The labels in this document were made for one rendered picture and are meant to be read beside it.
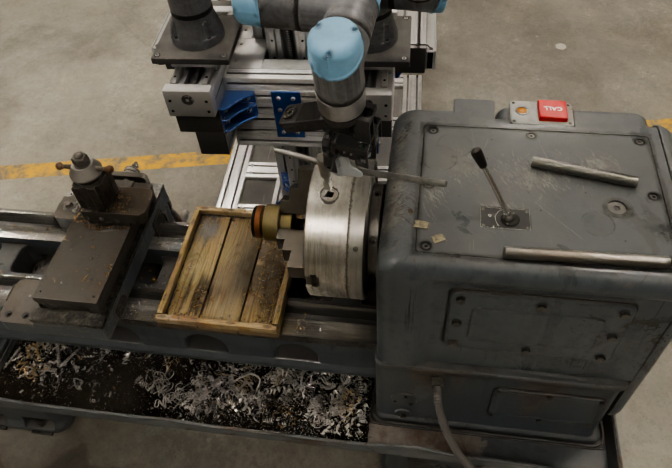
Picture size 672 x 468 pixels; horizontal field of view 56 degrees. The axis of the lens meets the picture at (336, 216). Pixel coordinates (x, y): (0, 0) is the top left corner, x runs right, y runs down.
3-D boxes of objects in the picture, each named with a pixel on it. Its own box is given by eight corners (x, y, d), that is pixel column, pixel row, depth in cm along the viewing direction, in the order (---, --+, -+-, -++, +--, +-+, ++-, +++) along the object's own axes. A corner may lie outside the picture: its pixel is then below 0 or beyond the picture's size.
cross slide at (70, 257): (159, 183, 176) (155, 172, 173) (102, 315, 149) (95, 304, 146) (103, 179, 179) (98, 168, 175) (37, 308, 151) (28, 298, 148)
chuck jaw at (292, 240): (327, 229, 139) (318, 273, 131) (328, 244, 143) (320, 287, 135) (278, 226, 140) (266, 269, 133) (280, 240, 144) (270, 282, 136)
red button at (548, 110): (564, 107, 140) (566, 100, 138) (566, 125, 136) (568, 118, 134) (536, 106, 140) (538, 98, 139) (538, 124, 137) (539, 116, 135)
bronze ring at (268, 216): (295, 195, 143) (256, 192, 145) (287, 226, 137) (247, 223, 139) (299, 221, 150) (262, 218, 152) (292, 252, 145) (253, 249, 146)
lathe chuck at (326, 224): (366, 199, 163) (359, 131, 135) (352, 316, 149) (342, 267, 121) (331, 197, 164) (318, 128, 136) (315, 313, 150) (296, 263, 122)
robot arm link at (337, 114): (307, 100, 93) (327, 59, 96) (311, 118, 97) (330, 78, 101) (354, 113, 92) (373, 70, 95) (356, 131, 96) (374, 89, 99)
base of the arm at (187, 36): (179, 20, 186) (171, -11, 179) (229, 20, 185) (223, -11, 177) (166, 50, 177) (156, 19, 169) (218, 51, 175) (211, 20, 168)
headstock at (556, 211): (618, 223, 166) (670, 109, 136) (649, 393, 136) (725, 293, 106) (392, 207, 174) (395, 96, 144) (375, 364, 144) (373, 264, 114)
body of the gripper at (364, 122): (367, 172, 106) (364, 132, 95) (320, 158, 108) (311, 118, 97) (382, 136, 109) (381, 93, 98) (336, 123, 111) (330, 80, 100)
